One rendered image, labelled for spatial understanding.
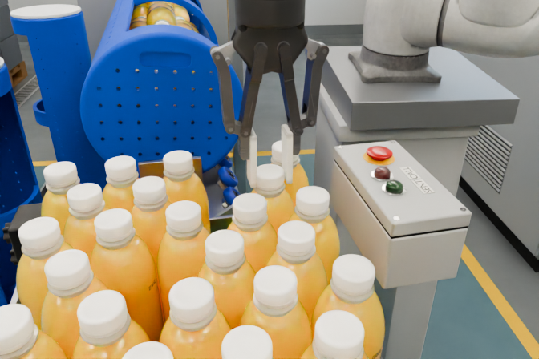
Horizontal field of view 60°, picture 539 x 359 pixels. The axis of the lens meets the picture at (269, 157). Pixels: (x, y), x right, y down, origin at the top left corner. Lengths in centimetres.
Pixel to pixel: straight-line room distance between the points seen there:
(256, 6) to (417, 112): 61
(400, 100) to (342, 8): 513
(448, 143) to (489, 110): 12
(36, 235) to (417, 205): 42
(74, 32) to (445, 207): 185
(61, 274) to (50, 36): 175
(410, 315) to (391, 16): 82
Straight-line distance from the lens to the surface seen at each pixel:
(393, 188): 59
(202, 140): 87
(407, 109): 102
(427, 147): 113
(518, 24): 102
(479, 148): 262
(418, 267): 61
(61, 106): 225
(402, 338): 151
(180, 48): 81
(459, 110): 107
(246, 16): 50
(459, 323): 205
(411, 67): 111
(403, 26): 107
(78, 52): 222
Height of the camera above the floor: 141
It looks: 28 degrees down
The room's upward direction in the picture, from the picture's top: straight up
